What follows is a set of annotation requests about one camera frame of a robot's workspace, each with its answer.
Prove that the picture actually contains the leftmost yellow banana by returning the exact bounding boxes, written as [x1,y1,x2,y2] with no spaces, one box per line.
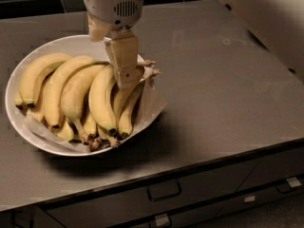
[15,53,71,109]

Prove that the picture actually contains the curved yellow banana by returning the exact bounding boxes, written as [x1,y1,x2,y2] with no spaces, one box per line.
[87,59,158,137]

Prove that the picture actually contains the black drawer handle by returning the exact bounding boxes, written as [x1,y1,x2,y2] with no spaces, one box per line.
[146,180,181,201]

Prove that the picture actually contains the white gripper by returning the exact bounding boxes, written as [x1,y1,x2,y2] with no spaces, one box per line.
[84,0,143,89]

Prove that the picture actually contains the rightmost lower yellow banana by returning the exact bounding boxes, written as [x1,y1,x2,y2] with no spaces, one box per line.
[118,83,144,139]

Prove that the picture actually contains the large white bowl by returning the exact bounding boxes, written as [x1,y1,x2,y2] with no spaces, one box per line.
[4,34,160,158]

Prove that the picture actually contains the dark drawer front left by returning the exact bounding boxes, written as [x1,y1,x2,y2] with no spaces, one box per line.
[44,159,259,228]

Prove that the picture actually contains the dark drawer front right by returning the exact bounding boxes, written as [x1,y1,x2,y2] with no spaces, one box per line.
[238,147,304,191]

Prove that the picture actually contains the yellow banana behind front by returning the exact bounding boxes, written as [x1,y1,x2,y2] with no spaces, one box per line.
[112,66,161,121]

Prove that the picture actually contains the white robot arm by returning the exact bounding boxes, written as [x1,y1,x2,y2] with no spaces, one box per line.
[84,0,304,89]

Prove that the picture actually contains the dark drawer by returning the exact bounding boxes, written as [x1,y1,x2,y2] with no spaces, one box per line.
[238,147,304,191]
[44,159,259,228]

